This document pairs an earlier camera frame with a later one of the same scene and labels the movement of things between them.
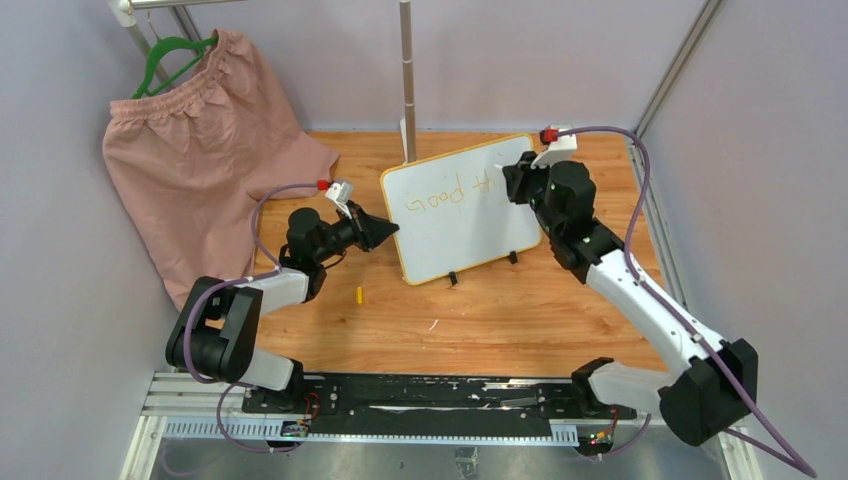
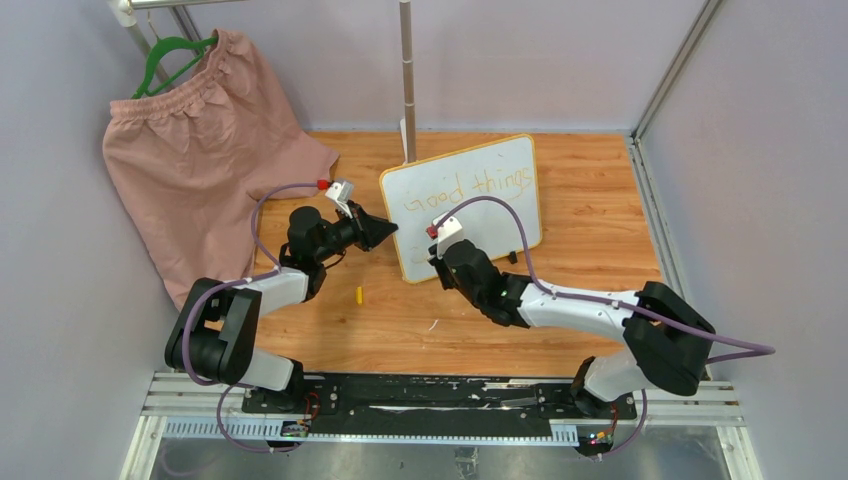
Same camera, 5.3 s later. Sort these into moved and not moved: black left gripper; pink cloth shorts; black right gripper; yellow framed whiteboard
Moved: black right gripper
Not moved: yellow framed whiteboard; pink cloth shorts; black left gripper
